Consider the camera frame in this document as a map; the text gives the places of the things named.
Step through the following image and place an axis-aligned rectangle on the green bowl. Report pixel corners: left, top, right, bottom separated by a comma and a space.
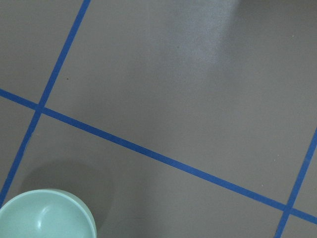
0, 189, 97, 238

